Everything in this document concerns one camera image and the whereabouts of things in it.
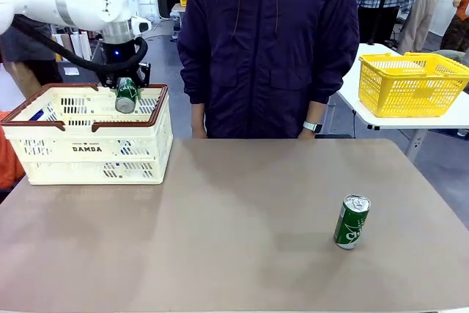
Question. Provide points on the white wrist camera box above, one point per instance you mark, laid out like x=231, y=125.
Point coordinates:
x=141, y=25

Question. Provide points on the yellow plastic shopping basket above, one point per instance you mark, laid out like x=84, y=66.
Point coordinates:
x=410, y=85

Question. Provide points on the person's left hand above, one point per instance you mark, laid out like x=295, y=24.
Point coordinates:
x=307, y=135

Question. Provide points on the person's right forearm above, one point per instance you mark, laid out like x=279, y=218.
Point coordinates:
x=198, y=113

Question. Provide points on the person in camouflage trousers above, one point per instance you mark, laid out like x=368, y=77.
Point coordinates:
x=456, y=31

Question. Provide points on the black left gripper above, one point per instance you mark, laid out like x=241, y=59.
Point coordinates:
x=117, y=52

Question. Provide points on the white wristwatch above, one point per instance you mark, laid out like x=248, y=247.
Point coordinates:
x=312, y=127

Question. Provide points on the cream basket with brown rim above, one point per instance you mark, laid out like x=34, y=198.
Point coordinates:
x=91, y=166

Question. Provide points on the bystander in dark jacket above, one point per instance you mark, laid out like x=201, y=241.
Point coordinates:
x=25, y=45

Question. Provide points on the green Chilsung cider can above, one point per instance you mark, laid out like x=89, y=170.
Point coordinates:
x=351, y=223
x=126, y=96

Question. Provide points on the grey storage bin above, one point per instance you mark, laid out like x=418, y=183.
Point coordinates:
x=78, y=71

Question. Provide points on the person in beige trousers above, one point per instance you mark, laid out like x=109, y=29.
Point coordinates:
x=421, y=16

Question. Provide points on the person in purple jacket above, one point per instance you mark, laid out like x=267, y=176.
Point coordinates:
x=264, y=42

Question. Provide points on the person's left forearm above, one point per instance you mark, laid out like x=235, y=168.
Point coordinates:
x=317, y=111

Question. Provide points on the orange fabric item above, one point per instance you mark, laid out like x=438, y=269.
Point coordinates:
x=9, y=151

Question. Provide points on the person's right hand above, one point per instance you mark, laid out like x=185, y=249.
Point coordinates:
x=199, y=131

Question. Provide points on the white side table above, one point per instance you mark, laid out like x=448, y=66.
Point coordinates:
x=351, y=107

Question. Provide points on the paper rolls bundle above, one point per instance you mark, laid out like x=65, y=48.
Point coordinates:
x=78, y=43

